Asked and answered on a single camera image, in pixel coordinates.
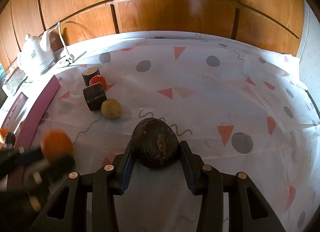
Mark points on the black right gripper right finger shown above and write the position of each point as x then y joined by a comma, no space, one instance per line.
231,202

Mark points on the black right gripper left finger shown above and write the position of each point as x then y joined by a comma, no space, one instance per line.
66,209

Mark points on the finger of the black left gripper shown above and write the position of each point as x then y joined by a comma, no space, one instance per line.
11,159
42,174

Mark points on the orange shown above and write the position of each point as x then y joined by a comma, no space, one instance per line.
55,145
3,132

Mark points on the dark round avocado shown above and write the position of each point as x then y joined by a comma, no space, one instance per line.
154,144

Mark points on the yellow-green round fruit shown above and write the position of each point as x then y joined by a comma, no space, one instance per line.
111,109

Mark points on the dark log piece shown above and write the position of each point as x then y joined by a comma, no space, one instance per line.
94,96

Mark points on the red tomato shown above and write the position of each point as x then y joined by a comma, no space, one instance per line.
99,79

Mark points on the dark elongated avocado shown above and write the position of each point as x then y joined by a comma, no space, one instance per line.
9,140

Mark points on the pink rimmed white tray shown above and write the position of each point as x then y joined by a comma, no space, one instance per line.
27,110

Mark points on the glittery tissue box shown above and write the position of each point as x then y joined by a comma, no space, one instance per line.
13,81

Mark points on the patterned white tablecloth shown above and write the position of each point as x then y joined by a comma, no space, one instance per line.
241,108

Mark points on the white ceramic electric kettle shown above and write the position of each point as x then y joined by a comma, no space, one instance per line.
36,54

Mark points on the upright wooden log piece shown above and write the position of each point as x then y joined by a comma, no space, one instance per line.
89,73

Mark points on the wooden wall cabinet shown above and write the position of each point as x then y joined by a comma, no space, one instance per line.
275,25

